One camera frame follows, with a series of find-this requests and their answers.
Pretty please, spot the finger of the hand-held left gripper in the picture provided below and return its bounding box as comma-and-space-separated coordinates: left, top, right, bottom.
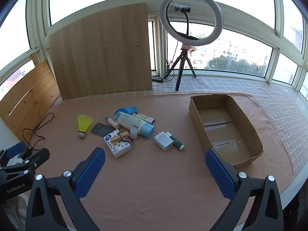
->
0, 147, 50, 175
0, 141, 26, 166

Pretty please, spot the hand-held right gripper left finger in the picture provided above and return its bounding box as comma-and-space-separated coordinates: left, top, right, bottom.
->
25, 147, 106, 231

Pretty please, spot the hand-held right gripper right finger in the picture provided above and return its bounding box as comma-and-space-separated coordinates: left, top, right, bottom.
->
204, 148, 284, 231

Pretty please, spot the patterned tissue pack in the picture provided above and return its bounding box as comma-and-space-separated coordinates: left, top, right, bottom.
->
103, 129, 131, 158

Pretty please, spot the wooden clothespin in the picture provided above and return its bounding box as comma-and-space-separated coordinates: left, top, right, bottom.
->
110, 131, 130, 143

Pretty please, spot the cardboard box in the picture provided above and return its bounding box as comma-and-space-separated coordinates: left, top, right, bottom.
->
189, 94, 264, 167

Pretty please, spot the white lotion bottle blue cap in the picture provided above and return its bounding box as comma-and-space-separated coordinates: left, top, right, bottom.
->
113, 112, 155, 139

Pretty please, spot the white patterned lighter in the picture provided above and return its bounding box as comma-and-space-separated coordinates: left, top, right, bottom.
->
133, 112, 155, 124

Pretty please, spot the black card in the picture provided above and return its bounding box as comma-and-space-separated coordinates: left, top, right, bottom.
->
91, 122, 113, 137

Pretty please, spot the yellow shuttlecock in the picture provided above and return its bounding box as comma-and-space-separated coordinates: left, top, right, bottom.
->
77, 114, 94, 139

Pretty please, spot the green white lip balm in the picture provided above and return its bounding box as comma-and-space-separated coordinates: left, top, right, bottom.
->
167, 132, 185, 151

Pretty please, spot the pine plank panel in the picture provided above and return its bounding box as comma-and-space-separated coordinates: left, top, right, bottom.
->
0, 55, 60, 147

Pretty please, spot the small pink bottle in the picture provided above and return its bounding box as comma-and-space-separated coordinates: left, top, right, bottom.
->
105, 116, 120, 129

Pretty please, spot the blue phone stand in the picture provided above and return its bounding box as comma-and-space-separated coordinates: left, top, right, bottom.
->
123, 105, 138, 115

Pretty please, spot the large light wooden board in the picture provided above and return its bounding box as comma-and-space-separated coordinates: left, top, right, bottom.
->
49, 3, 153, 100

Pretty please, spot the black webcam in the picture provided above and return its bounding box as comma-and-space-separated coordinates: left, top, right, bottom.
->
173, 3, 192, 15

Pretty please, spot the thin dark cable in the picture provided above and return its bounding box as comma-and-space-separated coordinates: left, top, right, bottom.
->
22, 113, 55, 150

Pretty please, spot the white wall charger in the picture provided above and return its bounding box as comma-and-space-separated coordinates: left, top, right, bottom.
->
153, 131, 174, 151

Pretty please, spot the black cable bundle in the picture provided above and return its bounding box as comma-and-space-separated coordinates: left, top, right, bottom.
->
164, 59, 175, 82

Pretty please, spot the white ring light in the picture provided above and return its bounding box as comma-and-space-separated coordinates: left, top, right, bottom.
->
159, 0, 224, 47

